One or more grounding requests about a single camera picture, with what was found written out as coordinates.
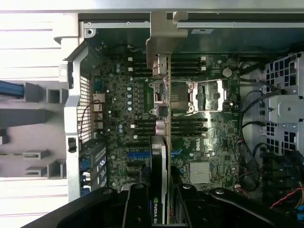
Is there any black case lock slider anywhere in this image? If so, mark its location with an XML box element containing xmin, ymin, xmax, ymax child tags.
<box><xmin>67</xmin><ymin>137</ymin><xmax>77</xmax><ymax>153</ymax></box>

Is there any CPU socket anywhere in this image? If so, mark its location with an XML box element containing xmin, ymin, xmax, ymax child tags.
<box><xmin>149</xmin><ymin>79</ymin><xmax>198</xmax><ymax>115</ymax></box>

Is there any grey parts rack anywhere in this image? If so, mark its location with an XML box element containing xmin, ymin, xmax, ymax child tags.
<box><xmin>0</xmin><ymin>80</ymin><xmax>69</xmax><ymax>181</ymax></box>

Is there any open black PC case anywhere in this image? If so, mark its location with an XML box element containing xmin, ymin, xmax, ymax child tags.
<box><xmin>53</xmin><ymin>9</ymin><xmax>304</xmax><ymax>228</ymax></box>

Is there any hard disk with blue label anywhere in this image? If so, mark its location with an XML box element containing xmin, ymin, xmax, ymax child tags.
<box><xmin>0</xmin><ymin>80</ymin><xmax>24</xmax><ymax>99</ymax></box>

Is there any metal disk bay cage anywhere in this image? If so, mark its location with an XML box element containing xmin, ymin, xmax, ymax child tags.
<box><xmin>262</xmin><ymin>52</ymin><xmax>304</xmax><ymax>155</ymax></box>

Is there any silver chipset heat sink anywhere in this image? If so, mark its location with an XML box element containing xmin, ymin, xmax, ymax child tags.
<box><xmin>189</xmin><ymin>162</ymin><xmax>211</xmax><ymax>184</ymax></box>

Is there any metal socket cover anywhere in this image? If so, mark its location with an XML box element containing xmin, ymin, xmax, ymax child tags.
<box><xmin>192</xmin><ymin>79</ymin><xmax>229</xmax><ymax>112</ymax></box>

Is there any blue expansion slot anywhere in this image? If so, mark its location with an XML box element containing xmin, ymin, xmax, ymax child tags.
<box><xmin>127</xmin><ymin>152</ymin><xmax>183</xmax><ymax>160</ymax></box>

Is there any green motherboard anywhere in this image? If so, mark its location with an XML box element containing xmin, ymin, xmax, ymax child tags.
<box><xmin>91</xmin><ymin>44</ymin><xmax>240</xmax><ymax>198</ymax></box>

